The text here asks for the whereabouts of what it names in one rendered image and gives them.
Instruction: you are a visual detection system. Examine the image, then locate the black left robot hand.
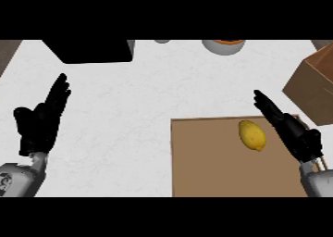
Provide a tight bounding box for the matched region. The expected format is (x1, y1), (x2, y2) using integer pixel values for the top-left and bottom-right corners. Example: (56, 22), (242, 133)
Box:
(12, 72), (74, 157)

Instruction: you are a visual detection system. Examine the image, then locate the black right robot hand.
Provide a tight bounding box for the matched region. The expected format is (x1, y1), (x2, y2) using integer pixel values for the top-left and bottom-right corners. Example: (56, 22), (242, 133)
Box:
(252, 89), (325, 165)

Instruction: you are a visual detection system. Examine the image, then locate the yellow lemon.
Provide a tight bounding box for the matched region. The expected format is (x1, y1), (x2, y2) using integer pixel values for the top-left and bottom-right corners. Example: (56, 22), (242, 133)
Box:
(238, 119), (269, 153)

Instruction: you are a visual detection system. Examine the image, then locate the brown cardboard box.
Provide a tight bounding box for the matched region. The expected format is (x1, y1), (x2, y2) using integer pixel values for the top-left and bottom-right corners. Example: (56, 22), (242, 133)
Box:
(282, 40), (333, 127)

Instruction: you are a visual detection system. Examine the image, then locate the brown flat tray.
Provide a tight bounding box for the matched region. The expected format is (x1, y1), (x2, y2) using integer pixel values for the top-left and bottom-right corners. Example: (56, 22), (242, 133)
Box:
(170, 114), (332, 198)

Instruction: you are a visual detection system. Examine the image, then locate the black box appliance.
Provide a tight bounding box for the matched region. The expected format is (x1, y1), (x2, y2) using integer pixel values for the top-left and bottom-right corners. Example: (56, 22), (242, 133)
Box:
(41, 40), (137, 65)

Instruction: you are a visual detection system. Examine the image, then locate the grey-brown panel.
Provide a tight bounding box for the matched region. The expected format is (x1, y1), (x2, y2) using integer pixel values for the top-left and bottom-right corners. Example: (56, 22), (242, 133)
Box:
(0, 40), (25, 92)

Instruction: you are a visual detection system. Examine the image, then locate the grey-brown corner object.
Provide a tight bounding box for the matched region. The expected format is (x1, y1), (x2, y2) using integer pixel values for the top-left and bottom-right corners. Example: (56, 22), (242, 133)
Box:
(310, 40), (333, 51)

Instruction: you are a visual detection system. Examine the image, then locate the grey bowl with orange content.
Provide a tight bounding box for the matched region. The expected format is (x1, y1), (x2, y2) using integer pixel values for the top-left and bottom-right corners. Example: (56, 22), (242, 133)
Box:
(201, 40), (248, 56)

